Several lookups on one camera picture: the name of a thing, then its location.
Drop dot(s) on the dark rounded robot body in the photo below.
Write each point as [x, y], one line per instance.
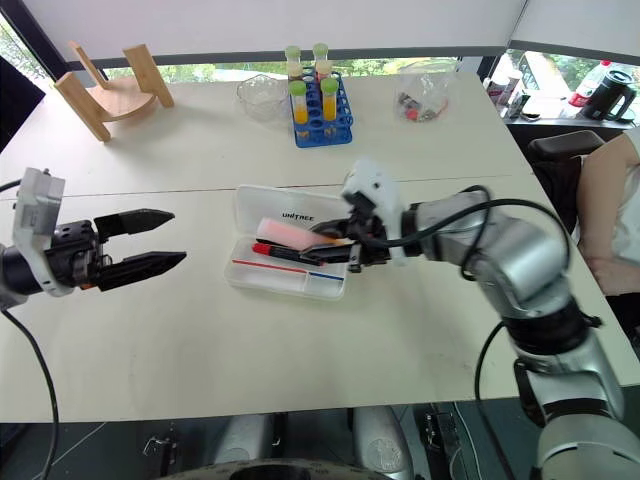
[280, 470]

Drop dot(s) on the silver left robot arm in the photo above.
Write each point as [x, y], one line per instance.
[15, 272]

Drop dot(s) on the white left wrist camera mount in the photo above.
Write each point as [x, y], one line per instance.
[37, 200]

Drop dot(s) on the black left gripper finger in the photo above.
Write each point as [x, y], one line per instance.
[140, 220]
[145, 265]

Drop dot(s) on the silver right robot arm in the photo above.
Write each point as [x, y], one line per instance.
[530, 260]

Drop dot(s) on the black monitor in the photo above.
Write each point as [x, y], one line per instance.
[17, 105]

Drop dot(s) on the orange marker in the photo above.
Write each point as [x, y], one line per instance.
[334, 241]

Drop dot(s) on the black kettle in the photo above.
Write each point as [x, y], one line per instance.
[607, 95]

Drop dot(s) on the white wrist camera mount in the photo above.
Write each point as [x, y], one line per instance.
[377, 187]
[37, 200]

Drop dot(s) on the clear plastic pencil case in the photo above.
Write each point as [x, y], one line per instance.
[270, 275]

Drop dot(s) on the clear glass bowl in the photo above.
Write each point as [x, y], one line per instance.
[261, 97]

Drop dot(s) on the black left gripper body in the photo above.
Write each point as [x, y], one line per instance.
[75, 250]

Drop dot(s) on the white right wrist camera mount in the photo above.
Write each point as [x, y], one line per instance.
[377, 187]

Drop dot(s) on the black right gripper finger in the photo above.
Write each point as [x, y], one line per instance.
[330, 255]
[335, 227]

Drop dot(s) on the white container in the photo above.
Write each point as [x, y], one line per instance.
[502, 85]

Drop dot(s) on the blue test tube rack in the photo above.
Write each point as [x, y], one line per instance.
[345, 127]

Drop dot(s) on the wooden stand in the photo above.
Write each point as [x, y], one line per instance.
[122, 97]

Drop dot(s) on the clear plastic bag with parts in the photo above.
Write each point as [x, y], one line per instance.
[420, 97]

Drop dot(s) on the red label plastic bottle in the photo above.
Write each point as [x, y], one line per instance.
[589, 85]

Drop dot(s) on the red marker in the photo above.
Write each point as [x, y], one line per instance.
[272, 249]

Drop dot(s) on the green capped test tube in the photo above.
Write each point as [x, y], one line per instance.
[294, 62]
[329, 100]
[299, 102]
[321, 59]

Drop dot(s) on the pink eraser block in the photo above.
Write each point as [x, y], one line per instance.
[287, 232]

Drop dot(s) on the black chair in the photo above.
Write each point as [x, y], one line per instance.
[555, 170]

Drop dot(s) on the silver robot leg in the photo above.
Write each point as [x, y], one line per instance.
[382, 440]
[247, 442]

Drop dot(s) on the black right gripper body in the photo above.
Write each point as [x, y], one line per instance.
[371, 245]

